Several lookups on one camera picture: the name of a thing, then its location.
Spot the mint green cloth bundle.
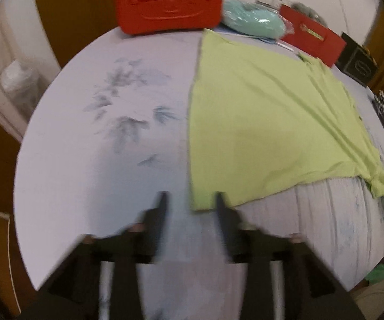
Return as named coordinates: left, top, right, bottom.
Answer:
left=221, top=0, right=294, bottom=39

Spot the red gift box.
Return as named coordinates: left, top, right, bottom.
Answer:
left=279, top=4, right=347, bottom=68

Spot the white floral tablecloth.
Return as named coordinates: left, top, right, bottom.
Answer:
left=13, top=27, right=384, bottom=320

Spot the white bin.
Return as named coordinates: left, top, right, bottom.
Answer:
left=0, top=59, right=42, bottom=115

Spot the orange plastic box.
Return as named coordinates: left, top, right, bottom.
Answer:
left=111, top=0, right=226, bottom=35

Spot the black box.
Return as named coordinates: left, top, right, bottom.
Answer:
left=335, top=32, right=379, bottom=88

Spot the light green t-shirt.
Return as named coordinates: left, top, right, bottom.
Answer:
left=188, top=28, right=384, bottom=211

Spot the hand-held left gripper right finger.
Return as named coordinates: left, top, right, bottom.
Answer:
left=215, top=193, right=366, bottom=320

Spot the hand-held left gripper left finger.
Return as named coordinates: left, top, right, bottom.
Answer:
left=40, top=191, right=170, bottom=320

